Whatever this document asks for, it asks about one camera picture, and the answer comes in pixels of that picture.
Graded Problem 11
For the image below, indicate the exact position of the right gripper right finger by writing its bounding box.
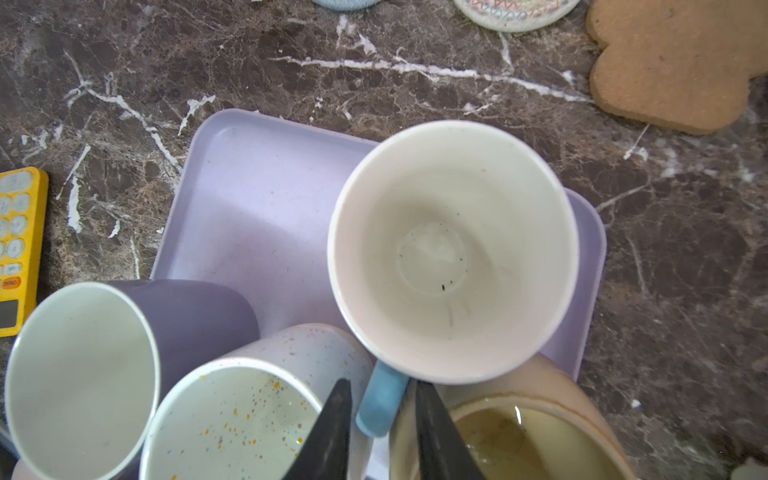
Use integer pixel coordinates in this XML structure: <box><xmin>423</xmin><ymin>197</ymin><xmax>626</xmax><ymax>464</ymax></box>
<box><xmin>415</xmin><ymin>380</ymin><xmax>486</xmax><ymax>480</ymax></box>

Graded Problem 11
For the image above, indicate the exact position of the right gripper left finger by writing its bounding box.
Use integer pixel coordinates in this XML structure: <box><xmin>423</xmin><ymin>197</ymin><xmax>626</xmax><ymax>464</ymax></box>
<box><xmin>283</xmin><ymin>379</ymin><xmax>353</xmax><ymax>480</ymax></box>

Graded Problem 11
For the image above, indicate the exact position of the light blue mug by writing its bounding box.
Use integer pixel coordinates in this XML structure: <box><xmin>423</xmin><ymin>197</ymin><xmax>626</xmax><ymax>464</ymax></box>
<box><xmin>327</xmin><ymin>120</ymin><xmax>580</xmax><ymax>438</ymax></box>

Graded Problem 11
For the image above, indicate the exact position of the lavender mug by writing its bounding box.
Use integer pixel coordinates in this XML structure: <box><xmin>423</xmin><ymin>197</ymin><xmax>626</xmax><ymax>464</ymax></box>
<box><xmin>4</xmin><ymin>280</ymin><xmax>259</xmax><ymax>479</ymax></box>

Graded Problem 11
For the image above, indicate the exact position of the multicolour woven round coaster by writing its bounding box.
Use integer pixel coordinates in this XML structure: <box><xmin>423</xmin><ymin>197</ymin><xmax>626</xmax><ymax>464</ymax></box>
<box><xmin>453</xmin><ymin>0</ymin><xmax>580</xmax><ymax>33</ymax></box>

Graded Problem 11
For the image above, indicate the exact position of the blue-grey woven coaster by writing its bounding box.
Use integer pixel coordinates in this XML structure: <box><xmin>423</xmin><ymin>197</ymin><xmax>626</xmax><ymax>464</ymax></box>
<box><xmin>313</xmin><ymin>0</ymin><xmax>381</xmax><ymax>12</ymax></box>

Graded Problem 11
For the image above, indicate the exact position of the cork paw-shaped coaster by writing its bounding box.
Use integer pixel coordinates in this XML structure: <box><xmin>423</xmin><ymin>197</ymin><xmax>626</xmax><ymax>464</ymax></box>
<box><xmin>586</xmin><ymin>1</ymin><xmax>767</xmax><ymax>135</ymax></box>

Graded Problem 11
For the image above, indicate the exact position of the white speckled mug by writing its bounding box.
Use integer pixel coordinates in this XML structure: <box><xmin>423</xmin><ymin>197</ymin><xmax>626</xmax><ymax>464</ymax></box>
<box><xmin>139</xmin><ymin>323</ymin><xmax>374</xmax><ymax>479</ymax></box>

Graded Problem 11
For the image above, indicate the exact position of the tan ceramic mug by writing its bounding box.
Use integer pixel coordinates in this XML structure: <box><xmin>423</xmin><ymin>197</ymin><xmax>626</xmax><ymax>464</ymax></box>
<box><xmin>388</xmin><ymin>352</ymin><xmax>640</xmax><ymax>480</ymax></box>

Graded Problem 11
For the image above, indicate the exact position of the lavender plastic tray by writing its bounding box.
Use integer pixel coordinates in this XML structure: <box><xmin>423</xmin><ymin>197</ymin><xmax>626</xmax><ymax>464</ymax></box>
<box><xmin>149</xmin><ymin>107</ymin><xmax>608</xmax><ymax>480</ymax></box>

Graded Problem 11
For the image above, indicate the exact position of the yellow calculator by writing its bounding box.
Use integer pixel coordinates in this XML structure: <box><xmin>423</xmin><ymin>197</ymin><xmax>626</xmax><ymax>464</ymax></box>
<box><xmin>0</xmin><ymin>167</ymin><xmax>48</xmax><ymax>337</ymax></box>

